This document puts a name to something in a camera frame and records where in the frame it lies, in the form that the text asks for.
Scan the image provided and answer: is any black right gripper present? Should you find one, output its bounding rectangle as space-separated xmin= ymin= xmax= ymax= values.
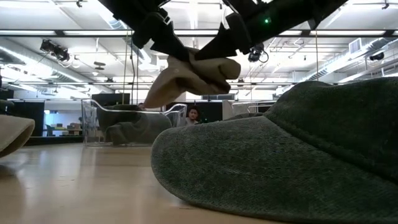
xmin=194 ymin=0 xmax=349 ymax=61

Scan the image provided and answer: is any black computer monitor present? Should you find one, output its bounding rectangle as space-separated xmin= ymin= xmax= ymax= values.
xmin=91 ymin=93 xmax=131 ymax=107

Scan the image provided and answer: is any background desk with chairs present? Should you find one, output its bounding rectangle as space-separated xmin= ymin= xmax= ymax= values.
xmin=45 ymin=122 xmax=83 ymax=138

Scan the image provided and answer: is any large dark green hat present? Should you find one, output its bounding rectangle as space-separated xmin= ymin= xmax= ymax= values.
xmin=150 ymin=77 xmax=398 ymax=224

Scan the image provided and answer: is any black ceiling spotlight cluster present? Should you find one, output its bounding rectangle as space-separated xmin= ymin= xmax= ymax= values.
xmin=39 ymin=39 xmax=71 ymax=62

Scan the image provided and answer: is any hanging black cable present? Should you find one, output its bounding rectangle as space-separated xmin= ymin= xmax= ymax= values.
xmin=129 ymin=39 xmax=136 ymax=105

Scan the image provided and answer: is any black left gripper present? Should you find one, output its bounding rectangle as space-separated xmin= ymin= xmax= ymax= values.
xmin=99 ymin=0 xmax=191 ymax=62

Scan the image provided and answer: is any black partition panel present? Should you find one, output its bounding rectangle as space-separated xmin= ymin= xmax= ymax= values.
xmin=11 ymin=100 xmax=45 ymax=138

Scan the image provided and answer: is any person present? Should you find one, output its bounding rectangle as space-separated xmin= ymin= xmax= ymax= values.
xmin=185 ymin=106 xmax=201 ymax=126

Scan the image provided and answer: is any clear plastic bin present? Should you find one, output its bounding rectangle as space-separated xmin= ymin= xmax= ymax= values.
xmin=230 ymin=100 xmax=278 ymax=118
xmin=81 ymin=98 xmax=188 ymax=147

